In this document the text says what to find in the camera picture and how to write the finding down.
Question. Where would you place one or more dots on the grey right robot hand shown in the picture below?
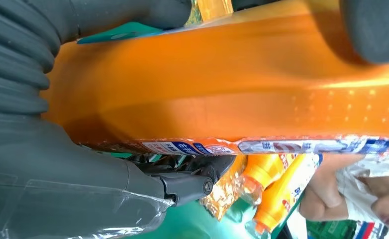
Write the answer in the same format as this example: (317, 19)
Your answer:
(49, 184)

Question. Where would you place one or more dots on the person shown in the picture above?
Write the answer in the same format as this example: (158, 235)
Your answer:
(352, 184)

